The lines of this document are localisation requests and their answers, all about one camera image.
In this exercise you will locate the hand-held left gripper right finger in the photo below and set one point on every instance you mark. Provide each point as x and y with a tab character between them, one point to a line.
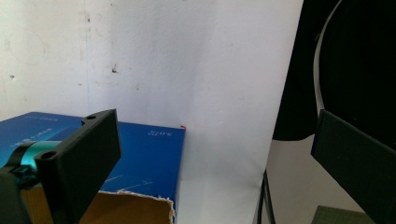
358	161

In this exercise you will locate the white table mat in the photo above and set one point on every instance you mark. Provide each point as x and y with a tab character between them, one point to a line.
186	62

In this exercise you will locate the grey floor mat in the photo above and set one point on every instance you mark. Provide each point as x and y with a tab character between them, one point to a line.
336	216

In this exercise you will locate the black curtain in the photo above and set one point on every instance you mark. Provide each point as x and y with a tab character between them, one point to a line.
358	62

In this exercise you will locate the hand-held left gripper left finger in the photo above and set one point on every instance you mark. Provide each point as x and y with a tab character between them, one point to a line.
77	161

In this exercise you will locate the blue cardboard box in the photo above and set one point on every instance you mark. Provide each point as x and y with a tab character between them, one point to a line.
146	155

